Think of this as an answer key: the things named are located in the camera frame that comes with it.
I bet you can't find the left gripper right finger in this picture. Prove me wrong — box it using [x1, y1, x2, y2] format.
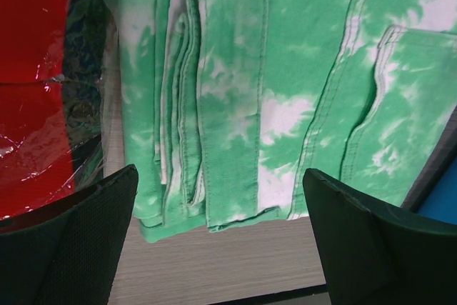
[303, 169, 456, 304]

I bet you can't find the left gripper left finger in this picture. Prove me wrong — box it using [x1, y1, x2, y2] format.
[1, 164, 139, 305]

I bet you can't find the red garment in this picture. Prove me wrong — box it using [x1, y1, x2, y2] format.
[1, 0, 112, 219]

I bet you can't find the green white tie-dye cloth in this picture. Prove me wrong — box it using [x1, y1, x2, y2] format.
[104, 0, 456, 243]

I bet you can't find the blue open suitcase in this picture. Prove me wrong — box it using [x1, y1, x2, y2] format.
[401, 109, 456, 213]

